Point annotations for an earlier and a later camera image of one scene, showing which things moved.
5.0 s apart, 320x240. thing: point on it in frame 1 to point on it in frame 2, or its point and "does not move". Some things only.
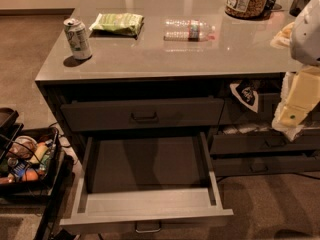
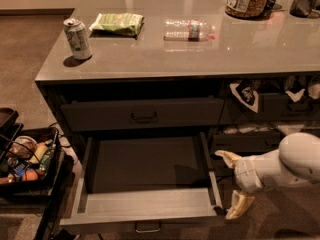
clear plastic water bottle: [188, 30] does not move
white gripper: [306, 37] to [246, 175]
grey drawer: [237, 111] does not move
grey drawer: [146, 181] does not move
